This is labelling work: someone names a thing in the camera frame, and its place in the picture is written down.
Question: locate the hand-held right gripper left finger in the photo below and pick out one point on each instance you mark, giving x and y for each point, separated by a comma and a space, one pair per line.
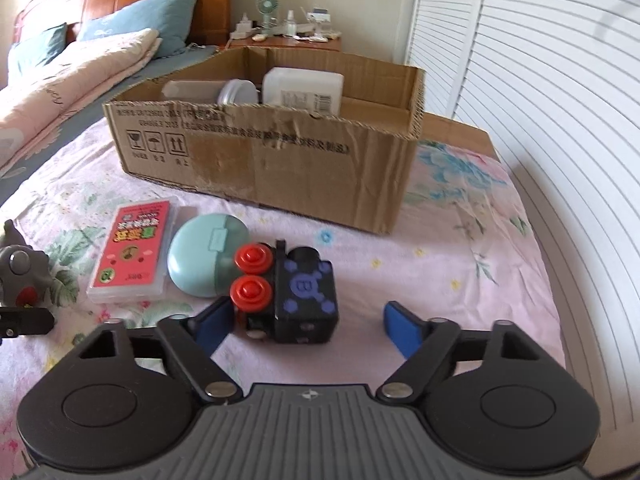
215, 325

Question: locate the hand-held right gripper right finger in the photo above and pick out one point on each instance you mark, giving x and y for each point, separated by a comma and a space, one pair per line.
402, 327

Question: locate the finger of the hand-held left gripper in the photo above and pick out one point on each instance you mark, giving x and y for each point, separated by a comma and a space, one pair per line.
30, 321

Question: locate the grey toy figure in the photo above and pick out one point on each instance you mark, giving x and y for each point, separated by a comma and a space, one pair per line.
20, 265

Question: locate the black toy train car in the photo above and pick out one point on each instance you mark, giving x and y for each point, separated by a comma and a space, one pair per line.
305, 285

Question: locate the cardboard box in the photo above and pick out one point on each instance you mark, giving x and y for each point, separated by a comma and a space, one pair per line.
250, 170

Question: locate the clear bottle with gold capsules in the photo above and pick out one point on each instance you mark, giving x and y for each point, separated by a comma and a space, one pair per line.
190, 91

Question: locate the white cotton swab container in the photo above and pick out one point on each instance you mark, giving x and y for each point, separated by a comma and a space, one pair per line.
300, 85

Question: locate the pink floral tablecloth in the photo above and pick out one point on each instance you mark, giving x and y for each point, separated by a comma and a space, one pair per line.
450, 285

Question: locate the mint green round case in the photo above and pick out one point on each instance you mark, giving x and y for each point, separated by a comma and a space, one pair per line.
200, 255

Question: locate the pink card box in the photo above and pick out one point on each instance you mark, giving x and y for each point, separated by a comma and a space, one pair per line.
135, 245

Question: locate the blue bed sheet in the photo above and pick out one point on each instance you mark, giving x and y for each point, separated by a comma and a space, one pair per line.
20, 180

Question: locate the wooden table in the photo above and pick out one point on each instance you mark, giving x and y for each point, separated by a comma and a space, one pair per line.
460, 135

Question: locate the pink quilt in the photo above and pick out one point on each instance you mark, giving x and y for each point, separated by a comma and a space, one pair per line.
75, 75

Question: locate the white louvered closet door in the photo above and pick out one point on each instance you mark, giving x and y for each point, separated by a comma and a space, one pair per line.
565, 135
440, 25

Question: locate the blue pillow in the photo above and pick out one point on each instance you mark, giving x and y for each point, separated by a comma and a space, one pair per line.
165, 15
35, 50

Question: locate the wooden nightstand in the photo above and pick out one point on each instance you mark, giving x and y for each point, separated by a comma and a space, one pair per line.
320, 45

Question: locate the white power strip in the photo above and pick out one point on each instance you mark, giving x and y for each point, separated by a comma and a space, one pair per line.
243, 27

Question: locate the clear spray bottle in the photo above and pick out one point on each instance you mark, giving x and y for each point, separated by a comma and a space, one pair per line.
290, 25

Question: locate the white phone stand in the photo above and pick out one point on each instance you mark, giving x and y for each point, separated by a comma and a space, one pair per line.
317, 17

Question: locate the small green desk fan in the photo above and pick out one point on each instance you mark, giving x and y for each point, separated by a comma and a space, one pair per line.
266, 7

